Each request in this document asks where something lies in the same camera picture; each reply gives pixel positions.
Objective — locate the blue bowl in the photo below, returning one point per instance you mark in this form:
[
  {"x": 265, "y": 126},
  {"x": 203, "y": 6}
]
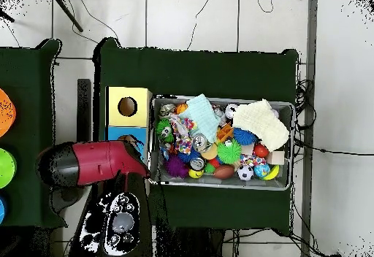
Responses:
[{"x": 2, "y": 210}]

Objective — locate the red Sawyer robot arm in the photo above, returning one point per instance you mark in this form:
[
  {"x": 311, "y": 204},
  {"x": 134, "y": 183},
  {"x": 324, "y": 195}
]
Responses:
[{"x": 102, "y": 160}]

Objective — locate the small soccer ball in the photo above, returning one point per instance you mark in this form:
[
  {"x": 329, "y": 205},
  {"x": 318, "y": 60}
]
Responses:
[{"x": 244, "y": 173}]

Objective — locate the green bowl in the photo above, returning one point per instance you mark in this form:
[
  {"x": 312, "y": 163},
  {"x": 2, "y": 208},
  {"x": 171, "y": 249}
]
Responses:
[{"x": 6, "y": 168}]

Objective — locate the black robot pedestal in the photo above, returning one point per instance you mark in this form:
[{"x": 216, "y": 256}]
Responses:
[{"x": 190, "y": 244}]

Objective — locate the blue spiky ball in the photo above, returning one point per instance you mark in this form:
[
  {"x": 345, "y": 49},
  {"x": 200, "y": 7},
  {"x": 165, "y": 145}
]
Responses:
[{"x": 242, "y": 136}]

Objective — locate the colourful dotted cloth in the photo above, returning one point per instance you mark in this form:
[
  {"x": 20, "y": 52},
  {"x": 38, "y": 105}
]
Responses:
[{"x": 182, "y": 140}]

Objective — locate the mint knitted cloth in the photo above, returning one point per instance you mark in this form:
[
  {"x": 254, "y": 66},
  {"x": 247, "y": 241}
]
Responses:
[{"x": 201, "y": 116}]

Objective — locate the green spiky googly-eyed ball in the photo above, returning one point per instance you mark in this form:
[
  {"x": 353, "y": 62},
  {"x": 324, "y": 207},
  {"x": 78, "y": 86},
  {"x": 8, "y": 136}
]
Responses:
[
  {"x": 161, "y": 127},
  {"x": 230, "y": 153}
]

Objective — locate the small brown football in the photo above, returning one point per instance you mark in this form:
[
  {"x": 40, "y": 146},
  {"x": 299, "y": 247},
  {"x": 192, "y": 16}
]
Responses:
[{"x": 223, "y": 171}]

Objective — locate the purple spiky ball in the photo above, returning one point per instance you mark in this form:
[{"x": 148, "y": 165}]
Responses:
[{"x": 175, "y": 167}]

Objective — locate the orange bowl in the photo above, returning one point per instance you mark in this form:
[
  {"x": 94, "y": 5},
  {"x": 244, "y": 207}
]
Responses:
[{"x": 5, "y": 112}]

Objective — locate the black upright stand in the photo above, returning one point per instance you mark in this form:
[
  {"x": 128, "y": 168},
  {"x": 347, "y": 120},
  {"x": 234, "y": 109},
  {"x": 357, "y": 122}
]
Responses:
[{"x": 84, "y": 108}]

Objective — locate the grey round stand base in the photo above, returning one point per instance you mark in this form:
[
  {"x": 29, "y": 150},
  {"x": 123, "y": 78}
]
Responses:
[{"x": 67, "y": 199}]

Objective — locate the clear mesh bin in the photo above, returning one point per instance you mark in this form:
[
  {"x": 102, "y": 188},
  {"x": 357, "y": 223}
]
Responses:
[{"x": 257, "y": 183}]

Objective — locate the dark green side tablecloth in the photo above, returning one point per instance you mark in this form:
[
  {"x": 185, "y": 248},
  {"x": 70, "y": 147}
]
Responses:
[{"x": 29, "y": 64}]

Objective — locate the wooden box with three holes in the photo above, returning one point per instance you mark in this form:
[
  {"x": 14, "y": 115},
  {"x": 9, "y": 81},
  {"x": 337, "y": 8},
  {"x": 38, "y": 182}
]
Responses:
[{"x": 140, "y": 99}]

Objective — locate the silver drink can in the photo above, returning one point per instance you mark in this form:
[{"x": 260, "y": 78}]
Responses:
[{"x": 200, "y": 143}]

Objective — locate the cream knitted cloth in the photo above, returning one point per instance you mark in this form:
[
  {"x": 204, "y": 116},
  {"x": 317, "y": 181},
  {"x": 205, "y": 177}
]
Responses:
[{"x": 263, "y": 122}]

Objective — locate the black tripod leg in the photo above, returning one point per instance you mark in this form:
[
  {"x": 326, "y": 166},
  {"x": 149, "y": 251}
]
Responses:
[
  {"x": 68, "y": 13},
  {"x": 7, "y": 17}
]

